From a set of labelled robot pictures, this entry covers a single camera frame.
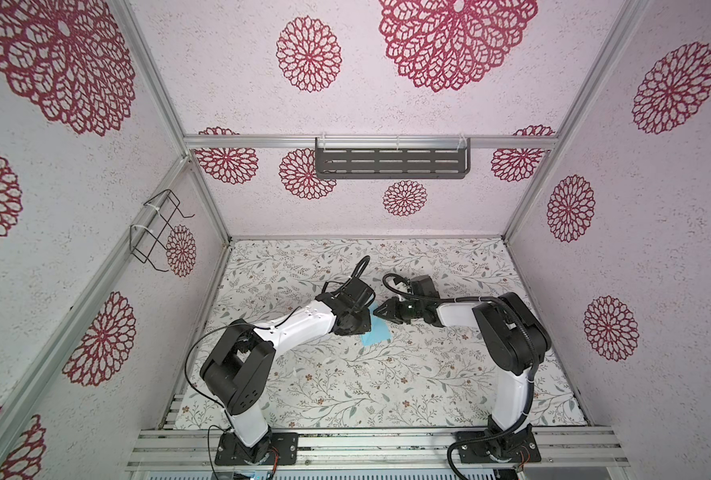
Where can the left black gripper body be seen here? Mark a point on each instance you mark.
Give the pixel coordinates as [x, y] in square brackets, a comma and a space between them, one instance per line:
[356, 315]

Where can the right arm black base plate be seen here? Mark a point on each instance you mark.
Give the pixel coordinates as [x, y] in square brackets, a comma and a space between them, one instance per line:
[519, 448]

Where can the light blue square paper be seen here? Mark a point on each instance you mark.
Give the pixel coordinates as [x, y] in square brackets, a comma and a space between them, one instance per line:
[379, 332]

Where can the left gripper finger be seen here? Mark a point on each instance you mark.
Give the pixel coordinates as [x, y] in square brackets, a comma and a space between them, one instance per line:
[364, 317]
[357, 329]

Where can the dark grey slotted wall shelf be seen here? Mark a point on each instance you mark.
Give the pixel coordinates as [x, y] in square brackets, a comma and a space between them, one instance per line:
[397, 163]

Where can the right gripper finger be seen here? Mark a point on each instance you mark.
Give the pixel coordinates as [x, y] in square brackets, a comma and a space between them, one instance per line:
[388, 308]
[395, 319]

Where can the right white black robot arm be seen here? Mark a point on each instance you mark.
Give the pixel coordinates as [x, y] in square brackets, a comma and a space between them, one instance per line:
[516, 341]

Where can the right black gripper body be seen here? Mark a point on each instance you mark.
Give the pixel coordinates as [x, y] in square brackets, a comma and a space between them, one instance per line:
[411, 309]

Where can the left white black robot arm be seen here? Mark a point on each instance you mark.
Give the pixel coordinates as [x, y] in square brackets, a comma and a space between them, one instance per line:
[237, 370]

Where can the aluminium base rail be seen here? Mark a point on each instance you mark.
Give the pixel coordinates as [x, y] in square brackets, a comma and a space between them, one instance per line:
[375, 449]

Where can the black wire wall rack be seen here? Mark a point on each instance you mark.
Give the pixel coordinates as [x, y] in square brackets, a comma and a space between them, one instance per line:
[165, 242]

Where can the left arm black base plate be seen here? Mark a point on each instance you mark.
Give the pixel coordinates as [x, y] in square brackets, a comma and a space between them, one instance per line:
[274, 449]

